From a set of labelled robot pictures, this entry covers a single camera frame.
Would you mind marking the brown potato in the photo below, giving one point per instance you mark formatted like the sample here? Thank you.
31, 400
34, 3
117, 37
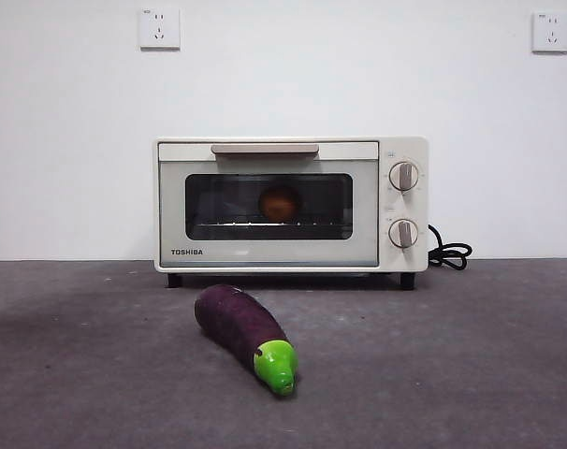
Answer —
278, 202

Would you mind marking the beige oven knob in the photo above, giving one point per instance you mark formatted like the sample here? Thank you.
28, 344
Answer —
403, 233
403, 177

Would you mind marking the cream white toaster oven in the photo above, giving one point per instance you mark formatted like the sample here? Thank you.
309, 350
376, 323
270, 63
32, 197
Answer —
403, 206

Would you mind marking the purple toy eggplant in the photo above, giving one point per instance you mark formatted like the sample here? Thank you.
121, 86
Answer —
236, 322

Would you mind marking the white wall socket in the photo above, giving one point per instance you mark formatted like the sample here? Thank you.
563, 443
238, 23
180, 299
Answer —
160, 29
550, 33

